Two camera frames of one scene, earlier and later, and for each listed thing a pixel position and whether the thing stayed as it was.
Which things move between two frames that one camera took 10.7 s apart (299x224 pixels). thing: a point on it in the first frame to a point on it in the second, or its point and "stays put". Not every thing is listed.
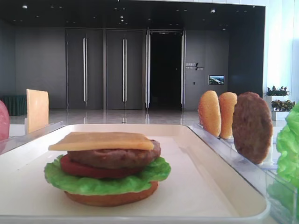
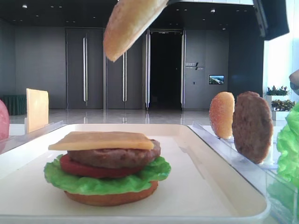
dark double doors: (107, 69) stays put
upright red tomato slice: (4, 122) stays put
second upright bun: (227, 101) stays put
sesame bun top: (209, 115) to (128, 20)
